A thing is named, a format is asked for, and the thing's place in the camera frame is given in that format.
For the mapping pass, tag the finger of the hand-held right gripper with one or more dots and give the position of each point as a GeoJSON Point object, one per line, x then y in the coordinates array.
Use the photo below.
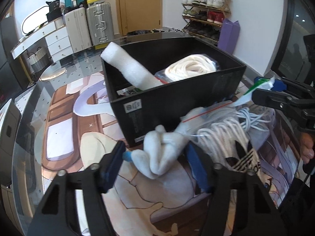
{"type": "Point", "coordinates": [280, 84]}
{"type": "Point", "coordinates": [270, 98]}

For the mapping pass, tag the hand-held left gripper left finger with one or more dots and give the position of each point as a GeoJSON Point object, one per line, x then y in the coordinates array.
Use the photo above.
{"type": "Point", "coordinates": [112, 167]}

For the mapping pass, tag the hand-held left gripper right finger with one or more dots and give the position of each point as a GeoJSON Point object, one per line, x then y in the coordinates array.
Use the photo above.
{"type": "Point", "coordinates": [198, 167]}

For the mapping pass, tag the white bag with green contents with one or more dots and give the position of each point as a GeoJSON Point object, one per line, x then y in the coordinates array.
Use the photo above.
{"type": "Point", "coordinates": [260, 84]}

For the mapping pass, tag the white sock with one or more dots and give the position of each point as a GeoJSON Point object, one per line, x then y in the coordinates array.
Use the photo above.
{"type": "Point", "coordinates": [162, 157]}

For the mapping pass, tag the black cardboard box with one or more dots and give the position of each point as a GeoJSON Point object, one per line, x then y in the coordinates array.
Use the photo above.
{"type": "Point", "coordinates": [152, 110]}

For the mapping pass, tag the green packet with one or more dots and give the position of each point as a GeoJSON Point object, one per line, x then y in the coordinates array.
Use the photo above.
{"type": "Point", "coordinates": [128, 92]}

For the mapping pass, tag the white packet with red zip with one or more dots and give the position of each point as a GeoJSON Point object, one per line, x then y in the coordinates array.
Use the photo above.
{"type": "Point", "coordinates": [161, 78]}

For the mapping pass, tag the white foam roll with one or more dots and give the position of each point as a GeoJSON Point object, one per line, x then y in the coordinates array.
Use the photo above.
{"type": "Point", "coordinates": [128, 64]}

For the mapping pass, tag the person's right hand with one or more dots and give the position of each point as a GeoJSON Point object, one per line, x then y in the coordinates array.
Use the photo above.
{"type": "Point", "coordinates": [307, 147]}

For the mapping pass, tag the clear bag of white laces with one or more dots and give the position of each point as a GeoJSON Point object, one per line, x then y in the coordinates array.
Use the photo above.
{"type": "Point", "coordinates": [221, 132]}

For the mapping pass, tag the printed desk mat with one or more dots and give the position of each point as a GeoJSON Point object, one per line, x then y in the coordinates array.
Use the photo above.
{"type": "Point", "coordinates": [73, 137]}

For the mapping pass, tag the purple paper bag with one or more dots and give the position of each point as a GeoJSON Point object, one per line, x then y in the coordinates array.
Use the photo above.
{"type": "Point", "coordinates": [228, 36]}

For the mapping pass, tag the wooden shoe rack with shoes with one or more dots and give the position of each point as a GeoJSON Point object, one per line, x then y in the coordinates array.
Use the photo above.
{"type": "Point", "coordinates": [205, 12]}

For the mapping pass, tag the shoes on floor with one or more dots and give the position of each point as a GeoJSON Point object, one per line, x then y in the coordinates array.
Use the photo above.
{"type": "Point", "coordinates": [165, 29]}

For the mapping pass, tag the woven basket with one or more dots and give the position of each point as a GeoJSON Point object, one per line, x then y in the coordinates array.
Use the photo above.
{"type": "Point", "coordinates": [38, 60]}

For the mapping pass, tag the white dresser with drawers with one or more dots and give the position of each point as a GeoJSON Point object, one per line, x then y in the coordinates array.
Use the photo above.
{"type": "Point", "coordinates": [56, 39]}

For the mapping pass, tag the white suitcase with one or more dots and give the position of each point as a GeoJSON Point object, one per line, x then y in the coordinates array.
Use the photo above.
{"type": "Point", "coordinates": [77, 29]}

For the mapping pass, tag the silver suitcase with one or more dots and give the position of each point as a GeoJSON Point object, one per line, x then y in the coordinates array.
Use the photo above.
{"type": "Point", "coordinates": [99, 23]}

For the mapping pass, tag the wooden door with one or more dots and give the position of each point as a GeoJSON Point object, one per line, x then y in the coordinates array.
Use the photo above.
{"type": "Point", "coordinates": [140, 5]}

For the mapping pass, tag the oval mirror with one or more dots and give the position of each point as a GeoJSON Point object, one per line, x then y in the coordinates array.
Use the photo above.
{"type": "Point", "coordinates": [34, 21]}

